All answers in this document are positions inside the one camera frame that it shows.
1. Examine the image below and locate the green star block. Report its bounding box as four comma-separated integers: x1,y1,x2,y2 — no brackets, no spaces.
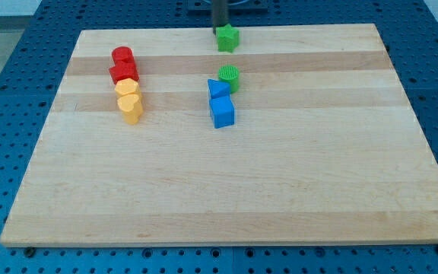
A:
216,24,240,53

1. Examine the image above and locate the blue cube block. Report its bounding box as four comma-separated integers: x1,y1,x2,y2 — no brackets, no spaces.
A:
209,96,235,129

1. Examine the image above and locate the blue triangle block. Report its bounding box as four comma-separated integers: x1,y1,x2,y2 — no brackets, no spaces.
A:
208,79,230,99

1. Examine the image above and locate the green cylinder block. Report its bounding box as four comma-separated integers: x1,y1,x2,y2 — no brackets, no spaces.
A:
217,65,240,94

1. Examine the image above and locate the wooden board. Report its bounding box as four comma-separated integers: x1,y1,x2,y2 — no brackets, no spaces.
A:
0,24,438,247

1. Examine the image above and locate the yellow heart block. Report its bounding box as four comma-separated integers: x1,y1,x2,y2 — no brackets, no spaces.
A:
117,94,144,125

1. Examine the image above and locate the yellow hexagon block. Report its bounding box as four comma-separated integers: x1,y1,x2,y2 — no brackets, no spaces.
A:
115,78,142,98

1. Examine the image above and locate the red pentagon block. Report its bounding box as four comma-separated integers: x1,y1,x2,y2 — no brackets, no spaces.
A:
109,62,139,84

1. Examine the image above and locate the red cylinder block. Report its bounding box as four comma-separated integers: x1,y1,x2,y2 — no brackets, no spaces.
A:
111,46,135,64

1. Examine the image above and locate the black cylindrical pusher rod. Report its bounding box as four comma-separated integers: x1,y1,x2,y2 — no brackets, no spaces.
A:
211,0,229,33

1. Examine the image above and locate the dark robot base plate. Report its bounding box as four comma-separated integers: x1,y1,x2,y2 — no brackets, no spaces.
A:
184,0,268,15

